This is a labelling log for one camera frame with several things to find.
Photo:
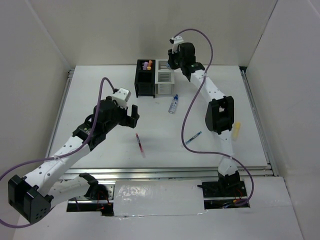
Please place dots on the aluminium front rail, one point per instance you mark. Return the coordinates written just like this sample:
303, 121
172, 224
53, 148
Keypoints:
143, 173

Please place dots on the left side rail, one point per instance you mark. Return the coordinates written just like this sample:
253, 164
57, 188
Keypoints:
60, 111

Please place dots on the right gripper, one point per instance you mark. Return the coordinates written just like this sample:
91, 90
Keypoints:
170, 61

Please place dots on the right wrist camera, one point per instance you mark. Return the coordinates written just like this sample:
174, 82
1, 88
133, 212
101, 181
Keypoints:
176, 41

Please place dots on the white slotted container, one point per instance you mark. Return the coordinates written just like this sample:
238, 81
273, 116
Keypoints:
164, 79

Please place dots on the yellow highlighter right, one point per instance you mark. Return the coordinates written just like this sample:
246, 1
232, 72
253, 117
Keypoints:
236, 130

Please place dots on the pink purple highlighter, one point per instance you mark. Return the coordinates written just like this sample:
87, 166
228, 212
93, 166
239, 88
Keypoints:
145, 65

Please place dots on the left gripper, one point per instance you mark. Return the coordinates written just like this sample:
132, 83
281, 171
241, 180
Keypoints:
130, 121

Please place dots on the dark red pen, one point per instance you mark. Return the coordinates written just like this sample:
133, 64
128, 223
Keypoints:
140, 146

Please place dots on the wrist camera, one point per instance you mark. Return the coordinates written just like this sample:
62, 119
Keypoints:
176, 41
121, 97

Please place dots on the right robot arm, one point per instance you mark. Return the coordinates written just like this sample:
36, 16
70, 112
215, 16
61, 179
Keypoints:
220, 112

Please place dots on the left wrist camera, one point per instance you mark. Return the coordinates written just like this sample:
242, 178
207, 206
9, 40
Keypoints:
121, 97

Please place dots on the black slotted container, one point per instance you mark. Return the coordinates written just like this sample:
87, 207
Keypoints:
144, 81

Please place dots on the teal blue pen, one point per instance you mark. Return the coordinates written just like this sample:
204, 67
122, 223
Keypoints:
193, 137

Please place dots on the clear spray bottle blue cap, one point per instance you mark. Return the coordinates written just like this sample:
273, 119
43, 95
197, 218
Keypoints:
174, 104

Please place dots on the white foil cover panel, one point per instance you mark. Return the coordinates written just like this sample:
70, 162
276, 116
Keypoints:
158, 198

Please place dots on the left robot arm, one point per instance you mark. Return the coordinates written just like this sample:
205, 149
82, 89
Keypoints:
36, 193

